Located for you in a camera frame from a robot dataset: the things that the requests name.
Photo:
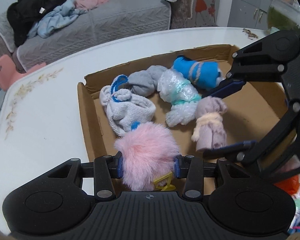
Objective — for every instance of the lavender sock roll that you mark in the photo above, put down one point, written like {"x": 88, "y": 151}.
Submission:
{"x": 209, "y": 132}

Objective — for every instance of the bubble wrap teal band bundle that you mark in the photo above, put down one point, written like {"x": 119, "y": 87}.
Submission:
{"x": 181, "y": 94}

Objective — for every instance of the light blue clothes pile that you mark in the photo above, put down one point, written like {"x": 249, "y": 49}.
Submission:
{"x": 60, "y": 17}

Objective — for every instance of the orange plastic bundle large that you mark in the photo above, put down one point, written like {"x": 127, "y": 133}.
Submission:
{"x": 290, "y": 185}

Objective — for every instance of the pink fluffy pompom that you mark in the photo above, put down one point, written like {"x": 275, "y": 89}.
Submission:
{"x": 148, "y": 153}

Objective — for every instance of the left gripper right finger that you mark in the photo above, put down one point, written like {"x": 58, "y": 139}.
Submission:
{"x": 191, "y": 169}

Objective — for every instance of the grey sofa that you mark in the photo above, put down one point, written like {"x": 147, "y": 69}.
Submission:
{"x": 111, "y": 21}

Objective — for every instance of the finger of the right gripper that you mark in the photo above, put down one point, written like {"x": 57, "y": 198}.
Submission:
{"x": 265, "y": 60}
{"x": 252, "y": 155}

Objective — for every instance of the grey white sock bundle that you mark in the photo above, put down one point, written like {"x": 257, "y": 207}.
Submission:
{"x": 125, "y": 101}

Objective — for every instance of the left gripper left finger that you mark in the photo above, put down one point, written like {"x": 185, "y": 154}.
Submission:
{"x": 106, "y": 168}

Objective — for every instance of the grey cabinet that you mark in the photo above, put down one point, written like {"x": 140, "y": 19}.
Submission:
{"x": 249, "y": 14}

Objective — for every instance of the pink chair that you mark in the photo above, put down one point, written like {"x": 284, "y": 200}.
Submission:
{"x": 9, "y": 73}

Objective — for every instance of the glass fish tank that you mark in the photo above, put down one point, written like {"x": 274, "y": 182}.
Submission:
{"x": 284, "y": 15}

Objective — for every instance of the blue white sock roll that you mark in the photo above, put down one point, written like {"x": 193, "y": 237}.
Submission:
{"x": 204, "y": 75}

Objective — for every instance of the black jacket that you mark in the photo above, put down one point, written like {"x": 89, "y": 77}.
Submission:
{"x": 22, "y": 15}

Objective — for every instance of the pink clothes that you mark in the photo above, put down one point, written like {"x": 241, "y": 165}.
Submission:
{"x": 87, "y": 5}

